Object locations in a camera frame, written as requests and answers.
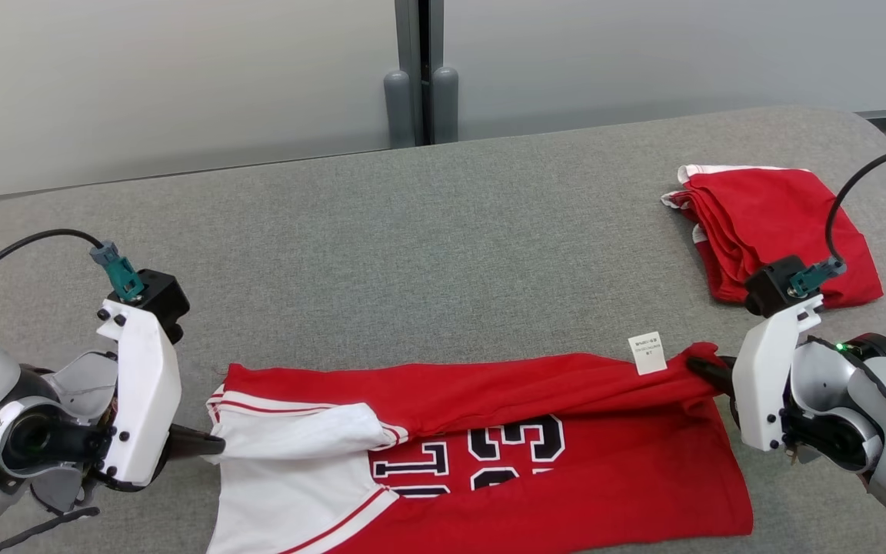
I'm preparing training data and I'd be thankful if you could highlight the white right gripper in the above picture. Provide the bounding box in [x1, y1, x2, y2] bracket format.
[685, 294, 825, 453]

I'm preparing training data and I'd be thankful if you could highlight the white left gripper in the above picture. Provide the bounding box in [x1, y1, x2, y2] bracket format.
[94, 298, 227, 493]

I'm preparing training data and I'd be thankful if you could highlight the red white basketball jersey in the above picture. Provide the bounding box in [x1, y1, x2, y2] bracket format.
[204, 342, 754, 554]

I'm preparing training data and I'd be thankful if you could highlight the red garment stack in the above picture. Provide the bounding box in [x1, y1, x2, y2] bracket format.
[660, 163, 885, 311]

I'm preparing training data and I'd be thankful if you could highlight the teal plug right camera cable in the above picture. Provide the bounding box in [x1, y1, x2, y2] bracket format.
[787, 142, 886, 300]

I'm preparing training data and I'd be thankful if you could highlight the teal plug camera cable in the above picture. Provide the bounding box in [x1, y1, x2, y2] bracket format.
[787, 142, 886, 300]
[0, 228, 146, 309]

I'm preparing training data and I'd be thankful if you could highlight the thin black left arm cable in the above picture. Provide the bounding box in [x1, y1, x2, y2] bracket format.
[0, 506, 102, 554]

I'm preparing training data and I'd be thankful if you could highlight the teal plug left camera cable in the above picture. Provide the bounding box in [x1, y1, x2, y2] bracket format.
[0, 228, 146, 309]

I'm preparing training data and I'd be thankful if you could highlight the grey door frame post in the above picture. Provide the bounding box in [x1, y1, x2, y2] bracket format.
[382, 0, 461, 149]

